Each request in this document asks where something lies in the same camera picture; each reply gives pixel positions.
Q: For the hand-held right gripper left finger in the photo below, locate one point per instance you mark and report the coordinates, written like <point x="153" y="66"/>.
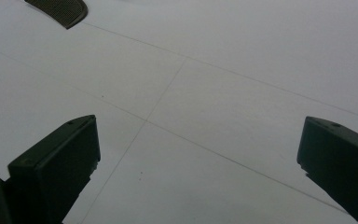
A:
<point x="56" y="161"/>

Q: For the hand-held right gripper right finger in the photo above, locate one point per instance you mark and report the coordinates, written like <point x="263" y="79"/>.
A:
<point x="341" y="161"/>

